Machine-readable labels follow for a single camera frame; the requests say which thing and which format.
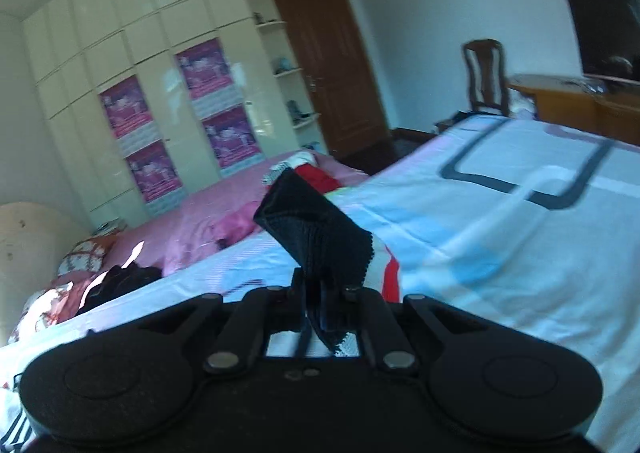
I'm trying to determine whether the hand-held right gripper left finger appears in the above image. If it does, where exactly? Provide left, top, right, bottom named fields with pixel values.
left=134, top=268, right=308, bottom=376

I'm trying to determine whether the pink checked bedsheet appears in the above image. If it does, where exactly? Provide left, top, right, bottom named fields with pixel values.
left=100, top=149, right=372, bottom=280

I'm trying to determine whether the red garment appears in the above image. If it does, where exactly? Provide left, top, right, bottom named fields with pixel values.
left=295, top=163, right=342, bottom=195

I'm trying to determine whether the green striped cloth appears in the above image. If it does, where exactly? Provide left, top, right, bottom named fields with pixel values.
left=262, top=153, right=317, bottom=185

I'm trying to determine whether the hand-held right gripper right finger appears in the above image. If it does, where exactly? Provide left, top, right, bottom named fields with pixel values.
left=318, top=278, right=483, bottom=376

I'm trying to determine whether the magenta garment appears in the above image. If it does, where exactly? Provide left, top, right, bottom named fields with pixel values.
left=214, top=200, right=267, bottom=250

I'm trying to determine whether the checked patterned pillow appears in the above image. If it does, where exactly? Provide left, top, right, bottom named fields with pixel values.
left=56, top=237, right=119, bottom=280

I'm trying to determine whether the black clothes pile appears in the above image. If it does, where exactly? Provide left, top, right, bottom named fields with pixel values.
left=75, top=265, right=164, bottom=317

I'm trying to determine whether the wooden desk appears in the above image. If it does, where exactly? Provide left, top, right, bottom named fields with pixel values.
left=506, top=74, right=640, bottom=149

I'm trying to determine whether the cream corner shelf unit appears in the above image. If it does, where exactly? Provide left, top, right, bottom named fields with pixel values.
left=244, top=0, right=327, bottom=155

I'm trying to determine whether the brown wooden door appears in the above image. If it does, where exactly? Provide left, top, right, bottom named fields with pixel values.
left=272, top=0, right=392, bottom=160

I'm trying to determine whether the floral white pillow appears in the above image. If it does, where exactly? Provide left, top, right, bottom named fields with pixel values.
left=7, top=278, right=97, bottom=345

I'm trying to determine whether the light blue printed blanket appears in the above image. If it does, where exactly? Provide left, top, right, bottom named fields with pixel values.
left=0, top=113, right=640, bottom=453

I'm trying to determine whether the black television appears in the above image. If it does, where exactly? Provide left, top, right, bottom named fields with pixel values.
left=547, top=0, right=640, bottom=85

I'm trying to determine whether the cream glossy wardrobe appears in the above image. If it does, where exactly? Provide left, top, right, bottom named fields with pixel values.
left=22, top=0, right=366, bottom=230

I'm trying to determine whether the purple wall poster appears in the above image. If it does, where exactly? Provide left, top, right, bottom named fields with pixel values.
left=175, top=38, right=240, bottom=115
left=99, top=76, right=155, bottom=154
left=201, top=106, right=267, bottom=177
left=124, top=140, right=187, bottom=215

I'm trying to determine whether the striped knit sweater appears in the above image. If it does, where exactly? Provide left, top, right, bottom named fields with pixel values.
left=253, top=167, right=402, bottom=359

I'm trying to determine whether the dark wooden chair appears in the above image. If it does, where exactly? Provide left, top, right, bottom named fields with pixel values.
left=434, top=39, right=512, bottom=135

